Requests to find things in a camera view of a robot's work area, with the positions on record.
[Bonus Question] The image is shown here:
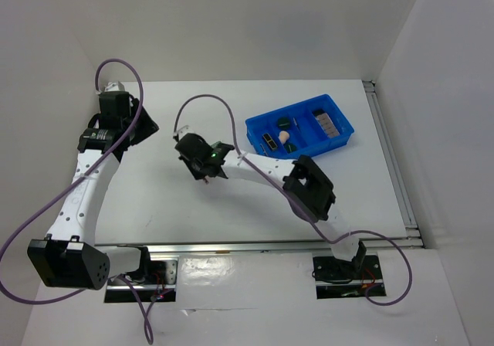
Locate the beige makeup sponge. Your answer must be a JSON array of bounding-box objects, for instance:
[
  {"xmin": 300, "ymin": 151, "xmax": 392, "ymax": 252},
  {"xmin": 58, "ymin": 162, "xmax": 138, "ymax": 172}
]
[{"xmin": 278, "ymin": 131, "xmax": 290, "ymax": 145}]

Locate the black square powder compact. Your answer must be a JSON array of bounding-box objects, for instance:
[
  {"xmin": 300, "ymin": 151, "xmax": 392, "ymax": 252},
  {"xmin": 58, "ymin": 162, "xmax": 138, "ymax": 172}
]
[{"xmin": 313, "ymin": 109, "xmax": 325, "ymax": 117}]

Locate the clear eyeshadow palette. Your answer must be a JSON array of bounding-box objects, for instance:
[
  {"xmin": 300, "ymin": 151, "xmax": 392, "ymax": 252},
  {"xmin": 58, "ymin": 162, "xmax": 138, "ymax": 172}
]
[{"xmin": 315, "ymin": 111, "xmax": 340, "ymax": 138}]

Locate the green gold mascara pen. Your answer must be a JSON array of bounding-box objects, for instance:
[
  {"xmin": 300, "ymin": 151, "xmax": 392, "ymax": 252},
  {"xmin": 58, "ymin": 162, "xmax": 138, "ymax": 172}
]
[{"xmin": 293, "ymin": 117, "xmax": 302, "ymax": 133}]

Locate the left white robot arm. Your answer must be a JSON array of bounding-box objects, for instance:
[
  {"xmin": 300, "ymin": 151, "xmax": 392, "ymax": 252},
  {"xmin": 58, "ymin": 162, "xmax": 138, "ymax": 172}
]
[{"xmin": 27, "ymin": 82, "xmax": 158, "ymax": 290}]

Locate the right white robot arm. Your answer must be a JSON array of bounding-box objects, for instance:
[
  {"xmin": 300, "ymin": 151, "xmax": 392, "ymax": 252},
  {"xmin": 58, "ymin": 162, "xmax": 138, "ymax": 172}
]
[{"xmin": 173, "ymin": 126, "xmax": 367, "ymax": 278}]

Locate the blue plastic divided bin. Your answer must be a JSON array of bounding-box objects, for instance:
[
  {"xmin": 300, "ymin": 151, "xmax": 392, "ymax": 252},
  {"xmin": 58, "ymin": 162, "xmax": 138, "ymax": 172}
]
[{"xmin": 245, "ymin": 94, "xmax": 354, "ymax": 159}]

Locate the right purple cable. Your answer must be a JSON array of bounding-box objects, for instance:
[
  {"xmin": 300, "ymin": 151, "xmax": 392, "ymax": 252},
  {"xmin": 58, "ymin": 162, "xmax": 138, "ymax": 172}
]
[{"xmin": 173, "ymin": 95, "xmax": 413, "ymax": 306}]

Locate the aluminium front rail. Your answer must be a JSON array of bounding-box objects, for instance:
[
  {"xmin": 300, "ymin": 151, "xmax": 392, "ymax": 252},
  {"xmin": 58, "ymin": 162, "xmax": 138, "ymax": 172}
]
[{"xmin": 92, "ymin": 238, "xmax": 337, "ymax": 257}]

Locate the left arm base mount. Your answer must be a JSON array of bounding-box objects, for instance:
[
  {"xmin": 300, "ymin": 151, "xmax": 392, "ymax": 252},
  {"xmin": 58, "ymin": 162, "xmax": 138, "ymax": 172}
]
[{"xmin": 104, "ymin": 257, "xmax": 178, "ymax": 304}]

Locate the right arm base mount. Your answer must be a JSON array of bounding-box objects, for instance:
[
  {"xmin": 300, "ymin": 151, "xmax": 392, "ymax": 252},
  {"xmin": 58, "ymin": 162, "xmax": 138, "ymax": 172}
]
[{"xmin": 312, "ymin": 254, "xmax": 387, "ymax": 300}]

